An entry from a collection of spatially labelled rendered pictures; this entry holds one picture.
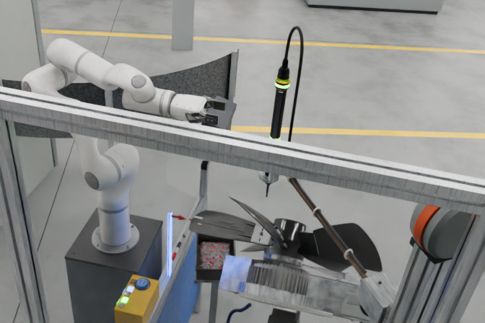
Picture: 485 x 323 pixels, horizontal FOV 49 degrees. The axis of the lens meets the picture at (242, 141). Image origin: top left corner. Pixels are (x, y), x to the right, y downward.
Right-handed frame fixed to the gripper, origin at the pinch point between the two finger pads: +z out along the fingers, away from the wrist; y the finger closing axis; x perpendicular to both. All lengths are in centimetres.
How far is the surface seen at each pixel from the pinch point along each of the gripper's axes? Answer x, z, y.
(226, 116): -42, -12, -69
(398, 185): 37, 46, 75
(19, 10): -35, -160, -138
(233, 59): -73, -37, -201
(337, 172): 37, 36, 74
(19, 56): -63, -160, -130
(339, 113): -163, 48, -316
